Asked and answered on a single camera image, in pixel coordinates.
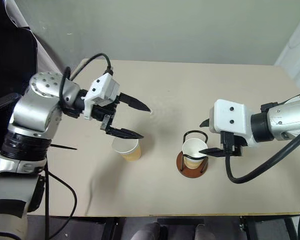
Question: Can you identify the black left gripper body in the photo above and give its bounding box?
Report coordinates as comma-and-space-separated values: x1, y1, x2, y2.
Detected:
91, 92, 124, 136

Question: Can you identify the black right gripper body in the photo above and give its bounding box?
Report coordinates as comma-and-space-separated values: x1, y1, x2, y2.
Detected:
224, 134, 249, 158

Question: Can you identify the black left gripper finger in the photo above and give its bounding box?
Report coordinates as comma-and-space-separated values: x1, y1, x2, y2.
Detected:
119, 92, 152, 112
106, 126, 145, 140

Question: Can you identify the brown paper cup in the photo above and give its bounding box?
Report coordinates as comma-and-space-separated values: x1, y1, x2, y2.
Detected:
181, 138, 209, 170
111, 138, 143, 163

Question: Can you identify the grey rounded shape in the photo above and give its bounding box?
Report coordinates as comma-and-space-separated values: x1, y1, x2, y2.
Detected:
194, 223, 216, 240
130, 221, 169, 240

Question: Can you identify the black office chair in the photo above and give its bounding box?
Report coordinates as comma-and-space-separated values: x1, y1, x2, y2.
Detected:
0, 0, 39, 131

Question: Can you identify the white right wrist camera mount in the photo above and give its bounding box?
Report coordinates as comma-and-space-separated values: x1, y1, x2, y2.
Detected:
208, 99, 255, 147

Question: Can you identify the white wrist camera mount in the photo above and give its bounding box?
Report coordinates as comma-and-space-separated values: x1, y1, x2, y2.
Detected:
83, 72, 121, 121
208, 99, 255, 147

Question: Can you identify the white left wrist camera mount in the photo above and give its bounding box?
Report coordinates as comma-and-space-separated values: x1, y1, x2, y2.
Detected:
83, 72, 121, 121

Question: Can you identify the wire cup holder brown base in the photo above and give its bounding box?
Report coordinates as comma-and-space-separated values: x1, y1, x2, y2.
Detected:
176, 129, 211, 179

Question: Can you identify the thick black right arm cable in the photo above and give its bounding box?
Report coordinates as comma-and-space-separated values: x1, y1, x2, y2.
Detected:
220, 130, 300, 185

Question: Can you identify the black cable tie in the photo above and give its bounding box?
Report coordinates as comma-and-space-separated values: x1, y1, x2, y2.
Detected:
50, 143, 78, 151

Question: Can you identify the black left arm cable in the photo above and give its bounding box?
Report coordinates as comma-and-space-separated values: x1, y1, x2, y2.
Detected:
58, 52, 115, 111

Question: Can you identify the black metal table frame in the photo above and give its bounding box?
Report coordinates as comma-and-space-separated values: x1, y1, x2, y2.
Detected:
24, 215, 300, 240

